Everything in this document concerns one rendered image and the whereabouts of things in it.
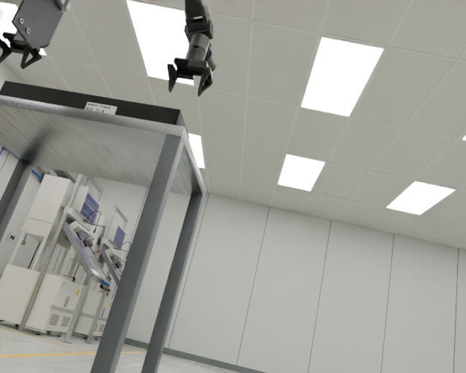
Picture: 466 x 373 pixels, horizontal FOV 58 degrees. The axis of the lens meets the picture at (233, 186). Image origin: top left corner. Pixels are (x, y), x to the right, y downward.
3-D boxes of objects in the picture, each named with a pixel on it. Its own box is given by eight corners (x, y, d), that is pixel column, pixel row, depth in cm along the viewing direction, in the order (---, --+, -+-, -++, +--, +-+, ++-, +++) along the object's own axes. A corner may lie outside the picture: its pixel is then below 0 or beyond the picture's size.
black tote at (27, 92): (-11, 110, 128) (4, 80, 132) (19, 138, 144) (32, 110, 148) (169, 143, 120) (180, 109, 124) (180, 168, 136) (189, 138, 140)
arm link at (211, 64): (184, 22, 135) (210, 17, 133) (195, 47, 145) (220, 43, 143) (182, 51, 129) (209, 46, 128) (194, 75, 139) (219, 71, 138)
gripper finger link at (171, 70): (164, 97, 128) (173, 72, 132) (187, 100, 127) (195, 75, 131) (159, 83, 122) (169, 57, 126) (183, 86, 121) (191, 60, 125)
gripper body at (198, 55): (177, 75, 131) (183, 57, 134) (208, 80, 130) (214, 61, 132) (172, 61, 125) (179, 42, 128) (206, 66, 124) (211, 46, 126)
